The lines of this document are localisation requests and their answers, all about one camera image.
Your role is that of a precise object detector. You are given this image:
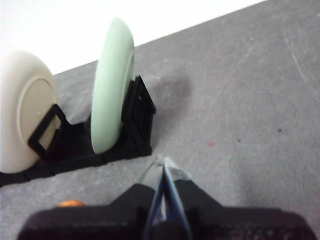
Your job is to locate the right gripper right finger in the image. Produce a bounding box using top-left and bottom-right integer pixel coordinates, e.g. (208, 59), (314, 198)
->
(163, 156), (224, 227)

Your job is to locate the pale green plate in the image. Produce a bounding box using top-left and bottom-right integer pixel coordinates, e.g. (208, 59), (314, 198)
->
(90, 16), (136, 155)

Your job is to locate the black plate rack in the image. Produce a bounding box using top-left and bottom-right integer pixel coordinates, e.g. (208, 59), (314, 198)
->
(0, 74), (157, 188)

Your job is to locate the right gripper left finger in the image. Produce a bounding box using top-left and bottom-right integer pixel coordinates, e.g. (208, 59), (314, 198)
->
(108, 154), (165, 222)

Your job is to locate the red apple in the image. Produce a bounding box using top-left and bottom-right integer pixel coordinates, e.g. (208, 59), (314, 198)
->
(56, 199), (86, 208)

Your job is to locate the cream plate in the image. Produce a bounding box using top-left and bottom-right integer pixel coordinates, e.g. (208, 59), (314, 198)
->
(0, 49), (60, 174)

